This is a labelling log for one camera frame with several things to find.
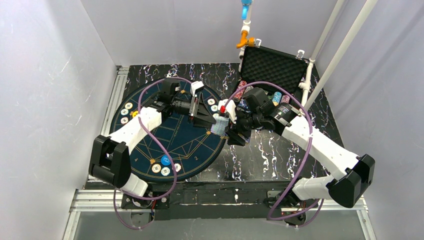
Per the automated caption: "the blue patterned playing cards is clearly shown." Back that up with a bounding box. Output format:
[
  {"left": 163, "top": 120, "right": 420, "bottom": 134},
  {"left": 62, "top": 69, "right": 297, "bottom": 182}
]
[{"left": 210, "top": 113, "right": 230, "bottom": 137}]

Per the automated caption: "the blue small blind button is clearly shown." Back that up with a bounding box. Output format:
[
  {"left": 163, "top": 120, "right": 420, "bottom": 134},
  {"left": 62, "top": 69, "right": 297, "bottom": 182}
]
[{"left": 160, "top": 155, "right": 171, "bottom": 166}]

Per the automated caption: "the red white poker chip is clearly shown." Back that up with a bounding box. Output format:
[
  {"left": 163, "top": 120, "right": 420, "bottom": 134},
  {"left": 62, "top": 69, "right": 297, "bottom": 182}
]
[{"left": 174, "top": 163, "right": 182, "bottom": 173}]

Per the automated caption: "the light blue poker chip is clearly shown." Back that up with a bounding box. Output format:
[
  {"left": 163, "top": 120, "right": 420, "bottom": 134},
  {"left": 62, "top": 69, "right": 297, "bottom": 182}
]
[{"left": 160, "top": 167, "right": 171, "bottom": 176}]

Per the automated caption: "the playing card deck box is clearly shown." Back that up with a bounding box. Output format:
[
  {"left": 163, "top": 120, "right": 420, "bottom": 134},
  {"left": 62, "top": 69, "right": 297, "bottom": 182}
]
[{"left": 234, "top": 133, "right": 250, "bottom": 146}]

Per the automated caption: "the orange poker chip stack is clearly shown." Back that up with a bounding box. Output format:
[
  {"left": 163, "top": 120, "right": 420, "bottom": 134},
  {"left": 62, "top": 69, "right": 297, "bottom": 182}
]
[{"left": 120, "top": 117, "right": 129, "bottom": 125}]

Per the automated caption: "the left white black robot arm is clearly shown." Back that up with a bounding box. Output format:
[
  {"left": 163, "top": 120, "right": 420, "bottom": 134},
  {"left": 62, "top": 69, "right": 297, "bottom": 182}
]
[{"left": 88, "top": 77, "right": 216, "bottom": 200}]

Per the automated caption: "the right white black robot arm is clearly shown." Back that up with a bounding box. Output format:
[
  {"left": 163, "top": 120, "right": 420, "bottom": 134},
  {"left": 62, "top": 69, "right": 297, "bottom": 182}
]
[{"left": 218, "top": 87, "right": 376, "bottom": 208}]

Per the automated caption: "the light blue chip row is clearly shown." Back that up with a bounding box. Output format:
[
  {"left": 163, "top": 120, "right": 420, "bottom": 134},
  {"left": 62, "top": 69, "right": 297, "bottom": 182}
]
[{"left": 271, "top": 91, "right": 283, "bottom": 106}]

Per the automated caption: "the red white chip row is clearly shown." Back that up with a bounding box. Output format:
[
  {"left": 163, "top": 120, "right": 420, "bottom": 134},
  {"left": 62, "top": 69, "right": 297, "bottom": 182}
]
[{"left": 234, "top": 80, "right": 247, "bottom": 99}]

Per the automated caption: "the purple chip row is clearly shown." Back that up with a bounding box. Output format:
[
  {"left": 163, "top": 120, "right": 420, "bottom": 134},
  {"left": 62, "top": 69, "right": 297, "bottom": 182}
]
[{"left": 280, "top": 95, "right": 291, "bottom": 104}]

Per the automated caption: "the black poker chip case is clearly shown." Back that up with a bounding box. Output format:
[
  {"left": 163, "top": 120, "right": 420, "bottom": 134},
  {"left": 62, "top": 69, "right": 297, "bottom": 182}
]
[{"left": 239, "top": 46, "right": 309, "bottom": 101}]

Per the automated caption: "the round dark blue poker mat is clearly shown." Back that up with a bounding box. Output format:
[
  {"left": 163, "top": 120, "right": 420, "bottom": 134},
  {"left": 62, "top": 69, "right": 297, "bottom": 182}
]
[{"left": 109, "top": 81, "right": 226, "bottom": 183}]

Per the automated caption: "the orange pipe clamp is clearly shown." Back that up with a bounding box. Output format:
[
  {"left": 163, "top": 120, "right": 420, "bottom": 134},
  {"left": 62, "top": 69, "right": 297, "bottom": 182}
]
[{"left": 236, "top": 30, "right": 256, "bottom": 49}]

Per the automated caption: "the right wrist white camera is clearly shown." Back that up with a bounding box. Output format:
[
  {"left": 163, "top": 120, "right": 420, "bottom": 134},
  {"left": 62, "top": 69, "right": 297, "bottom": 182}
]
[{"left": 218, "top": 99, "right": 237, "bottom": 124}]

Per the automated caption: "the white pvc pipe frame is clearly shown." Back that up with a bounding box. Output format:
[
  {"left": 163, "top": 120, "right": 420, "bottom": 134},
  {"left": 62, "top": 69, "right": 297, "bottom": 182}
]
[{"left": 308, "top": 0, "right": 382, "bottom": 120}]

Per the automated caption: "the aluminium rail left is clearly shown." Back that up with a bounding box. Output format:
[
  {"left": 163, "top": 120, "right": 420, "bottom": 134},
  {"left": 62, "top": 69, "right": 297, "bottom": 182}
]
[{"left": 88, "top": 65, "right": 130, "bottom": 182}]

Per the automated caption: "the aluminium rail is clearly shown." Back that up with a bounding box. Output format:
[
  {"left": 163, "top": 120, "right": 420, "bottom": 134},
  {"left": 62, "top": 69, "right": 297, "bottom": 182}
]
[
  {"left": 63, "top": 188, "right": 376, "bottom": 240},
  {"left": 88, "top": 65, "right": 130, "bottom": 182}
]

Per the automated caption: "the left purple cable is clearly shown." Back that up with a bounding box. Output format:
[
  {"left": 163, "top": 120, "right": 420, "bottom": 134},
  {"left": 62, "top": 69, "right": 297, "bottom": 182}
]
[{"left": 113, "top": 77, "right": 193, "bottom": 231}]

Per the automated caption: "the purple cable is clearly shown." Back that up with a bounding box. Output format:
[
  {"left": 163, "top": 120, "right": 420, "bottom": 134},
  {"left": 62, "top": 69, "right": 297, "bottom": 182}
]
[
  {"left": 221, "top": 81, "right": 325, "bottom": 229},
  {"left": 113, "top": 77, "right": 193, "bottom": 231}
]

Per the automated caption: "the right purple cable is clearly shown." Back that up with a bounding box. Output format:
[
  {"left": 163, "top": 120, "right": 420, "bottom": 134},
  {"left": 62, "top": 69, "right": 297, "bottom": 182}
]
[{"left": 221, "top": 81, "right": 325, "bottom": 229}]

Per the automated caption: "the aluminium rail front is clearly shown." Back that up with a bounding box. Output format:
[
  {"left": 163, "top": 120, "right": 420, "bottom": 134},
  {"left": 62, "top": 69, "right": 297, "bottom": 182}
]
[{"left": 63, "top": 188, "right": 376, "bottom": 240}]

